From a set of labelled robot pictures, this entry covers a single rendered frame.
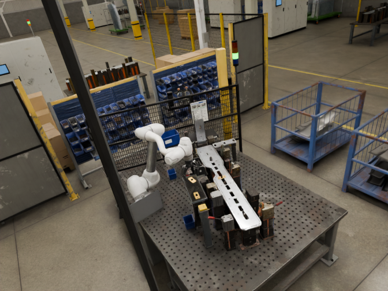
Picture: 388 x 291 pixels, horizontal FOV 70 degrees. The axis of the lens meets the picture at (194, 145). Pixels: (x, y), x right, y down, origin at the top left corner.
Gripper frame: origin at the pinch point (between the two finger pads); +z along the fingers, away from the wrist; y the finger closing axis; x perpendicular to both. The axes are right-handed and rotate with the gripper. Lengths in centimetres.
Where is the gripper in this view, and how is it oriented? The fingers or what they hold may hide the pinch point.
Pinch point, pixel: (191, 176)
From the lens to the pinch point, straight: 256.1
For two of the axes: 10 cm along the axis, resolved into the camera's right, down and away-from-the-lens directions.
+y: 8.3, -3.8, 4.2
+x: -5.5, -3.7, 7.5
